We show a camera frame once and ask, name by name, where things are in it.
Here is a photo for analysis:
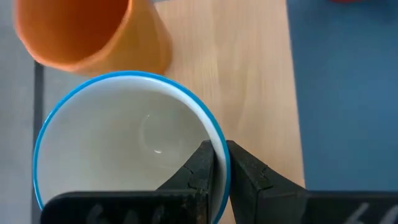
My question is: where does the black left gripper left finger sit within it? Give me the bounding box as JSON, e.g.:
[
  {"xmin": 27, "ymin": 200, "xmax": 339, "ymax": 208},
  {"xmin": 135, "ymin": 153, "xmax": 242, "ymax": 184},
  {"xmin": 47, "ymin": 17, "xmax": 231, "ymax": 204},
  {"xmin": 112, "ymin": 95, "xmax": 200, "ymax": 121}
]
[{"xmin": 40, "ymin": 139, "xmax": 216, "ymax": 224}]

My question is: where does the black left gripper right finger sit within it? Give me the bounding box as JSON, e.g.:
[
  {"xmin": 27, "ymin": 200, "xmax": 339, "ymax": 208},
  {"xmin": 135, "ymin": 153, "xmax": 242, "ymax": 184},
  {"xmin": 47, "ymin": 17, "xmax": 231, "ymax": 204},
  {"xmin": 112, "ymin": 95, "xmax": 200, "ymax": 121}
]
[{"xmin": 226, "ymin": 140, "xmax": 398, "ymax": 224}]

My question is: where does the green leaf pattern mug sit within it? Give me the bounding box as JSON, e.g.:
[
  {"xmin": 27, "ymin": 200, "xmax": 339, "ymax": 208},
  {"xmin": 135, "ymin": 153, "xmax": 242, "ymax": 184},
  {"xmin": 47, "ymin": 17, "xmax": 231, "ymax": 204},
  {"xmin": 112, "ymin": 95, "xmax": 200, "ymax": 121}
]
[{"xmin": 32, "ymin": 70, "xmax": 231, "ymax": 224}]

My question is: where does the orange mug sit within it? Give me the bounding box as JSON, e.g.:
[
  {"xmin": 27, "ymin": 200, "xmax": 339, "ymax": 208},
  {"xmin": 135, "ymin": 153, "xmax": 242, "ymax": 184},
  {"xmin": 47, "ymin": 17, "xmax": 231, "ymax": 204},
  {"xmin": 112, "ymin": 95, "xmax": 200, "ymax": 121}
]
[{"xmin": 14, "ymin": 0, "xmax": 174, "ymax": 78}]

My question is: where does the grey-blue table mat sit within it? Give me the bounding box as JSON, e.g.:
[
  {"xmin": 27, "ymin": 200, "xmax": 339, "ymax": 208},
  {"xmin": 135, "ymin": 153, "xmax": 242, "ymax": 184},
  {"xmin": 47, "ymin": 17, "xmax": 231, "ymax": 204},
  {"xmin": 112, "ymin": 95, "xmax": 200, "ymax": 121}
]
[{"xmin": 285, "ymin": 0, "xmax": 398, "ymax": 192}]

